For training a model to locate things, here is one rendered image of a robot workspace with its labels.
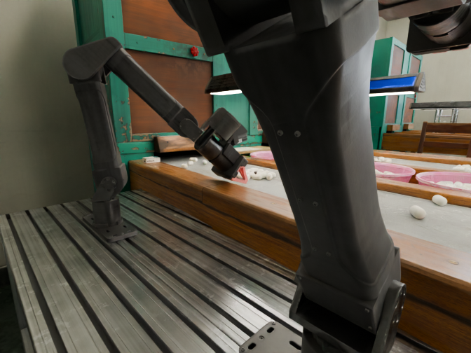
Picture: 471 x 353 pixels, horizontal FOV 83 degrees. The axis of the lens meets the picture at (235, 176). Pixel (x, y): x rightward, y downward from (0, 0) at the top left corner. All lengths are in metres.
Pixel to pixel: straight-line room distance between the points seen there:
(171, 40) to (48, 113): 0.91
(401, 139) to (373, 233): 3.32
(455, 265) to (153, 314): 0.40
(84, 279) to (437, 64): 5.78
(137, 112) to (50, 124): 0.79
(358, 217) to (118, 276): 0.44
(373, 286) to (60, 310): 0.42
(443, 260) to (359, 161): 0.29
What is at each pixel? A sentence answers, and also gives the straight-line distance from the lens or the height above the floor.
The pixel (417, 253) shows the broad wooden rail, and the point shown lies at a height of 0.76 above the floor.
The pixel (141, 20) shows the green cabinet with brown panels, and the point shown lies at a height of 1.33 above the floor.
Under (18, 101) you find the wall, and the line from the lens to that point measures 1.91.
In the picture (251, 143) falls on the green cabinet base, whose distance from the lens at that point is 1.58.
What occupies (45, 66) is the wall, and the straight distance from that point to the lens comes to 1.95.
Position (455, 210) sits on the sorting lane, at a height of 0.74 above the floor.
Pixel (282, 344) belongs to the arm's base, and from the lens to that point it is 0.38.
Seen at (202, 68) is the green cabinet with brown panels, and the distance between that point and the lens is 1.41.
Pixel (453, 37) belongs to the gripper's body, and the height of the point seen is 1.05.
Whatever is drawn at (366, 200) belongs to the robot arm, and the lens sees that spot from 0.19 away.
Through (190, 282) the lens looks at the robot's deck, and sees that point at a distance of 0.49.
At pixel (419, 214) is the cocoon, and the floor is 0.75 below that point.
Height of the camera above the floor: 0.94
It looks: 12 degrees down
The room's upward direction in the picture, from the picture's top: straight up
